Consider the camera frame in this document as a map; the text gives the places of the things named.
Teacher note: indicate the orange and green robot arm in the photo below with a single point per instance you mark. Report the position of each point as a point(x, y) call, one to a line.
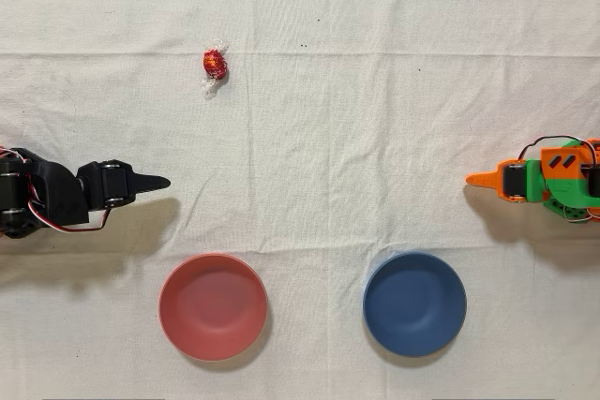
point(567, 184)

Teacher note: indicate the white tablecloth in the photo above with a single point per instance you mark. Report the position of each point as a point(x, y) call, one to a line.
point(300, 137)

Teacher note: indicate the red candy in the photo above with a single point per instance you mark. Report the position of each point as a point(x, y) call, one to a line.
point(214, 64)

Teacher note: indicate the red bowl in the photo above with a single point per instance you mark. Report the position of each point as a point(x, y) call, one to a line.
point(211, 311)

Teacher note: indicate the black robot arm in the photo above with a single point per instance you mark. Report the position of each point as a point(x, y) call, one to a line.
point(56, 194)

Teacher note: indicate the blue bowl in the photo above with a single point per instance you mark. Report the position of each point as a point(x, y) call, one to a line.
point(415, 306)

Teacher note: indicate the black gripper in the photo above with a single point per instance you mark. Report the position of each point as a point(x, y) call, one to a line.
point(113, 185)

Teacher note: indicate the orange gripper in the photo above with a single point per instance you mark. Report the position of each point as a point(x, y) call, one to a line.
point(513, 181)

